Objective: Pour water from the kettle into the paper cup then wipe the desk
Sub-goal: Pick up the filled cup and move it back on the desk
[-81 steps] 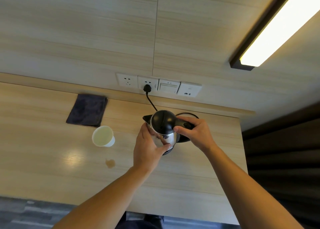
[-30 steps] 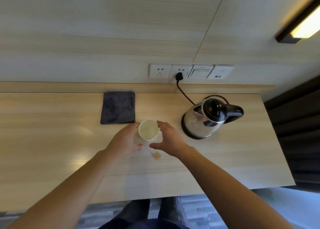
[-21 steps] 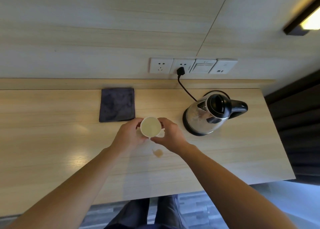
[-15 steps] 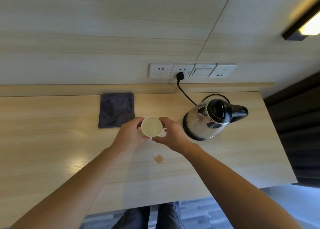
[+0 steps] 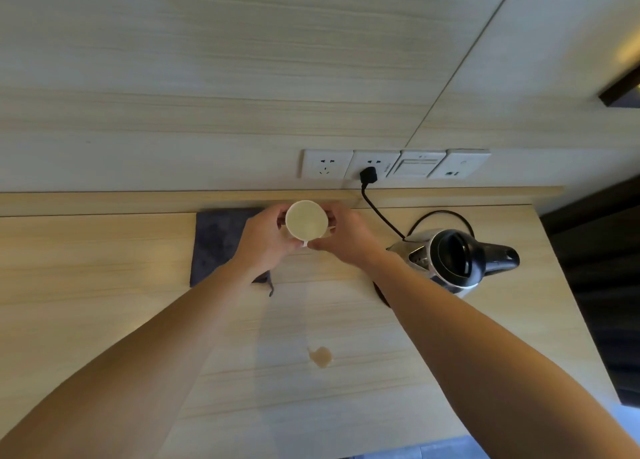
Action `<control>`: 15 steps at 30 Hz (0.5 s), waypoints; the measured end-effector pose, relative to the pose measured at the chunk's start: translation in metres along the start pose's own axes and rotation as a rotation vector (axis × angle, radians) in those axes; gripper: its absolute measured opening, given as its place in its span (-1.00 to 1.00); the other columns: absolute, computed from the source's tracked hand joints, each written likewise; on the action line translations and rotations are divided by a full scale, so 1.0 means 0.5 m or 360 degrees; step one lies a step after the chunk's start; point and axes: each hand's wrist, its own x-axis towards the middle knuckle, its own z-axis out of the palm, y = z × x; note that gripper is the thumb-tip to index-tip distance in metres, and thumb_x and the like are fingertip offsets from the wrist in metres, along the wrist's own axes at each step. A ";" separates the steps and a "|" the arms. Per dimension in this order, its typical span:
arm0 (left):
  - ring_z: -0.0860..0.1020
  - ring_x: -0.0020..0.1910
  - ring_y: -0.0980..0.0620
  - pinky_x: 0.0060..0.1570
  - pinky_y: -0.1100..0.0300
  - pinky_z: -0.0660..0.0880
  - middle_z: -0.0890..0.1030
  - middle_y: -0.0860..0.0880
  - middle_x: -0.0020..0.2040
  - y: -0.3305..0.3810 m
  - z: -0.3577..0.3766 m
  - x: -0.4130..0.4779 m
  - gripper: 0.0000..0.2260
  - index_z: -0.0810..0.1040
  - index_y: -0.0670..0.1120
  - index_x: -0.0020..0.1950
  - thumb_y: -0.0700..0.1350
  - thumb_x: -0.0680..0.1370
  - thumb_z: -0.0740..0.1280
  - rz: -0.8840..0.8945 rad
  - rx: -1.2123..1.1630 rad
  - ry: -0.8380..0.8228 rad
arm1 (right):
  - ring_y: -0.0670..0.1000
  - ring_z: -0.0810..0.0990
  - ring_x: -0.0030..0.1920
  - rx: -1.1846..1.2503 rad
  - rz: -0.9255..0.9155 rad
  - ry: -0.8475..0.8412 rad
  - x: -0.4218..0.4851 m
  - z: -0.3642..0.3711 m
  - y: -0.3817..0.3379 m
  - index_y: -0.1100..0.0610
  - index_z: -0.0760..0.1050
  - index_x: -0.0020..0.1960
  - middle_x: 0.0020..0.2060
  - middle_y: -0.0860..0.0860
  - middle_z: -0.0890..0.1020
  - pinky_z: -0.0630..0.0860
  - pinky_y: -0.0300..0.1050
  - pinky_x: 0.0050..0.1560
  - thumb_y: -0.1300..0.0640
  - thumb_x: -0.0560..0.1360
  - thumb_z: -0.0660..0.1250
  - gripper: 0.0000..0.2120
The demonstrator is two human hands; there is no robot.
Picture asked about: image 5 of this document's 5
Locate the person's left hand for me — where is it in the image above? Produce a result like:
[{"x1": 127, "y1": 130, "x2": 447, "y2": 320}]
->
[{"x1": 233, "y1": 203, "x2": 305, "y2": 285}]

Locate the person's right hand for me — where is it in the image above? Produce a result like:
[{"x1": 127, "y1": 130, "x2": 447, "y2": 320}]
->
[{"x1": 307, "y1": 204, "x2": 397, "y2": 275}]

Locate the white ceramic cup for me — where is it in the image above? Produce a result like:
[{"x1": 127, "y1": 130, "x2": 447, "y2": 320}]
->
[{"x1": 284, "y1": 199, "x2": 337, "y2": 249}]

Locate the person's left forearm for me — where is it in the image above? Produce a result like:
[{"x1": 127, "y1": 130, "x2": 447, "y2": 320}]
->
[{"x1": 0, "y1": 261, "x2": 266, "y2": 459}]

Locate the person's right forearm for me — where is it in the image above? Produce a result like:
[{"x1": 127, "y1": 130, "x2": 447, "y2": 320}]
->
[{"x1": 371, "y1": 252, "x2": 640, "y2": 459}]

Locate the dark grey towel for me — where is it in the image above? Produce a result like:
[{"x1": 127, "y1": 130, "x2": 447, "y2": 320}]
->
[{"x1": 189, "y1": 208, "x2": 276, "y2": 298}]

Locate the brown liquid spill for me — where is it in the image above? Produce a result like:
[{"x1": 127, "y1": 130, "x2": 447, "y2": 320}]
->
[{"x1": 306, "y1": 346, "x2": 334, "y2": 370}]

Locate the stainless steel electric kettle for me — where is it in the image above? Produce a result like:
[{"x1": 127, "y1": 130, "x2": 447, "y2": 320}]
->
[{"x1": 385, "y1": 228, "x2": 521, "y2": 300}]

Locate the dark curtain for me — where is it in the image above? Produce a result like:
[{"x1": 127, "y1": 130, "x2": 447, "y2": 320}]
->
[{"x1": 539, "y1": 172, "x2": 640, "y2": 410}]

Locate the black power cable with plug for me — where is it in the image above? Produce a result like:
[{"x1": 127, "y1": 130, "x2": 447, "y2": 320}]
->
[{"x1": 359, "y1": 167, "x2": 476, "y2": 242}]

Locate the white wall socket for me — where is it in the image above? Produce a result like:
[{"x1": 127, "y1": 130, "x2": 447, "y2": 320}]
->
[
  {"x1": 343, "y1": 149, "x2": 402, "y2": 182},
  {"x1": 299, "y1": 148, "x2": 355, "y2": 179}
]

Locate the white wall switch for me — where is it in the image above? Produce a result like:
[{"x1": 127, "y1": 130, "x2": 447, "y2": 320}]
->
[{"x1": 387, "y1": 149, "x2": 448, "y2": 180}]

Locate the white wall charging port plate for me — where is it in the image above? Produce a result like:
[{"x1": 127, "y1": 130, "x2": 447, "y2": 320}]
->
[{"x1": 427, "y1": 148, "x2": 492, "y2": 180}]

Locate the dark wooden frame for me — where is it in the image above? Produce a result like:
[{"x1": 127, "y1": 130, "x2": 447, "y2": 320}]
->
[{"x1": 598, "y1": 65, "x2": 640, "y2": 108}]

